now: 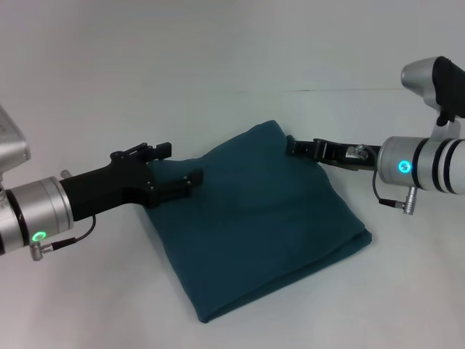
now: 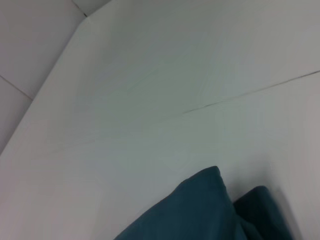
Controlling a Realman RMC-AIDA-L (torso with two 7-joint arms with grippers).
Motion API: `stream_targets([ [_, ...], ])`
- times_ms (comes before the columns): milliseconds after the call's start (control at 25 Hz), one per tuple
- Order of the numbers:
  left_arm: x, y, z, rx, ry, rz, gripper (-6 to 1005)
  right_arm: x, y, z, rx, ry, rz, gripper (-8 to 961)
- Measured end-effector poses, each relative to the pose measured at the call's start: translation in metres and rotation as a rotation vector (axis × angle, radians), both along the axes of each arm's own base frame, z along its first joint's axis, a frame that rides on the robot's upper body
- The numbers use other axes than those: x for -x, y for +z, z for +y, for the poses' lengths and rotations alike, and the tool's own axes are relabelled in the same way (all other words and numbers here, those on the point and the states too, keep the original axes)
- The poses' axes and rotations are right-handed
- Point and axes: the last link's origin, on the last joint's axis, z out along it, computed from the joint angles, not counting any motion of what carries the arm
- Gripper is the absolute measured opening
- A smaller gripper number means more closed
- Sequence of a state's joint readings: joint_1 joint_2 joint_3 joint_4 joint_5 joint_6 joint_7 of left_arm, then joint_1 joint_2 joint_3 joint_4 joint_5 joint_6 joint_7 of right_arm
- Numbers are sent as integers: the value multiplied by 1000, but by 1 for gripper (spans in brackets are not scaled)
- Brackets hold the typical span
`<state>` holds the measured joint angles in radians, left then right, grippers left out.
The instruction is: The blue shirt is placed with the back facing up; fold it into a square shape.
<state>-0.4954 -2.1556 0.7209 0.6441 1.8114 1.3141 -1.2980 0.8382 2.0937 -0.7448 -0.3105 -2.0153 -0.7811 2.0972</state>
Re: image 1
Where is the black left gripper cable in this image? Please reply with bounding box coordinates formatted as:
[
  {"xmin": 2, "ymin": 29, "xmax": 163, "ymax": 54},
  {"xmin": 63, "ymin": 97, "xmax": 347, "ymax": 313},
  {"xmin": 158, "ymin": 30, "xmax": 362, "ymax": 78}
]
[{"xmin": 28, "ymin": 213, "xmax": 97, "ymax": 262}]

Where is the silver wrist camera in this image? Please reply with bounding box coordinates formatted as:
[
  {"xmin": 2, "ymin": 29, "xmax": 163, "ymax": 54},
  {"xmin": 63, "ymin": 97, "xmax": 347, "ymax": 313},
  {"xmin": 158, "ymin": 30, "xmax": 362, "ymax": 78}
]
[
  {"xmin": 0, "ymin": 105, "xmax": 32, "ymax": 176},
  {"xmin": 400, "ymin": 55, "xmax": 465, "ymax": 140}
]

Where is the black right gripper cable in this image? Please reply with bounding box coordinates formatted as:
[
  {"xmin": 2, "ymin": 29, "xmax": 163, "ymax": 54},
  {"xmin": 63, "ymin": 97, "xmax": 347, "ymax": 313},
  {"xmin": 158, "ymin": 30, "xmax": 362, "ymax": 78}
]
[{"xmin": 347, "ymin": 144, "xmax": 419, "ymax": 216}]

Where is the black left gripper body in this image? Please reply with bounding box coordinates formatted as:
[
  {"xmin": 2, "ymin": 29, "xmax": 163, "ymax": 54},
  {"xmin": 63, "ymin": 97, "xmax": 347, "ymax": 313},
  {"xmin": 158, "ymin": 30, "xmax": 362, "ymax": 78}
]
[{"xmin": 59, "ymin": 149, "xmax": 160, "ymax": 222}]

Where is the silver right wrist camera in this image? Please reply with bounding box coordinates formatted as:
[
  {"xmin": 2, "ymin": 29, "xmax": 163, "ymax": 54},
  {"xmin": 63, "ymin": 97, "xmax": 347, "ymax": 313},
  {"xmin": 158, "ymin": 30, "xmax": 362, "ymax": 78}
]
[{"xmin": 400, "ymin": 55, "xmax": 465, "ymax": 140}]

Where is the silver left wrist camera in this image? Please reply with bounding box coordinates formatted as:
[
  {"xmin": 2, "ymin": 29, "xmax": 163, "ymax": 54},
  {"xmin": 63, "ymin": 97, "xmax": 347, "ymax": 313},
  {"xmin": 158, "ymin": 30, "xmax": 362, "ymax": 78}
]
[{"xmin": 0, "ymin": 105, "xmax": 32, "ymax": 176}]

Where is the dark teal shirt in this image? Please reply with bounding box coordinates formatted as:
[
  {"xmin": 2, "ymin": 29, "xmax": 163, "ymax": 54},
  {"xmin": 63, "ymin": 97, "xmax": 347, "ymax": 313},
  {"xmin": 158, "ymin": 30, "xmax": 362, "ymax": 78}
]
[{"xmin": 139, "ymin": 119, "xmax": 373, "ymax": 324}]

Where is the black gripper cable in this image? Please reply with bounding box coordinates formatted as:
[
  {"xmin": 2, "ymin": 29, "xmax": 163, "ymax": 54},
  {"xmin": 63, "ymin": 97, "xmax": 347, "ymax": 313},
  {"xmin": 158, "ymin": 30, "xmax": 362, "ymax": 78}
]
[
  {"xmin": 347, "ymin": 144, "xmax": 419, "ymax": 216},
  {"xmin": 28, "ymin": 213, "xmax": 97, "ymax": 262}
]

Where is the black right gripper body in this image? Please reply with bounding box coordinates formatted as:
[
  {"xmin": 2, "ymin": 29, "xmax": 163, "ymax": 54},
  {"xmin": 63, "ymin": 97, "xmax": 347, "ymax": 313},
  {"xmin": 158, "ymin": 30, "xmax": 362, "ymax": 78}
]
[{"xmin": 315, "ymin": 137, "xmax": 383, "ymax": 173}]

